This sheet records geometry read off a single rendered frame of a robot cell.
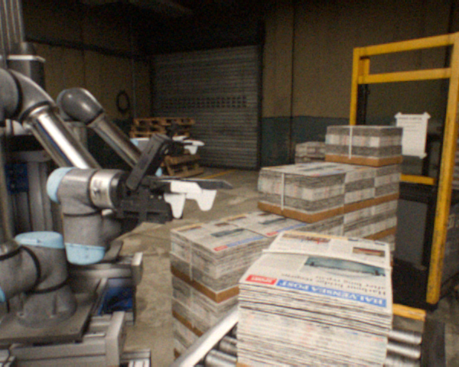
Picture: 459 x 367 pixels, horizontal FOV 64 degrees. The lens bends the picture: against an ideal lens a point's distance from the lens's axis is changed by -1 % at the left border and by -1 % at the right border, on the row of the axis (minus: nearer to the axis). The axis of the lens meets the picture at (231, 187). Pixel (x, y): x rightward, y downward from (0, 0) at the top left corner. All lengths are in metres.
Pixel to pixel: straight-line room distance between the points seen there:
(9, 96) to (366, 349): 0.89
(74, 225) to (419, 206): 2.55
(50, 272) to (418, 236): 2.52
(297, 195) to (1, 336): 1.35
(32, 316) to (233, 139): 8.53
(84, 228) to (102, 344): 0.44
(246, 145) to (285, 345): 8.53
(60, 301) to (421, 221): 2.48
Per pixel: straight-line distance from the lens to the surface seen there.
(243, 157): 9.28
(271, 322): 0.78
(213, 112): 9.65
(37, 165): 1.26
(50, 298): 1.11
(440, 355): 1.07
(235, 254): 1.55
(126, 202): 0.71
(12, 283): 1.00
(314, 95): 8.65
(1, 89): 0.95
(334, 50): 8.64
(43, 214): 1.30
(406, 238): 3.07
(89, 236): 0.78
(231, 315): 1.10
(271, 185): 2.00
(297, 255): 0.90
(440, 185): 2.73
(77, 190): 0.75
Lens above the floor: 1.36
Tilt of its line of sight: 11 degrees down
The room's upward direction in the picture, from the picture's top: straight up
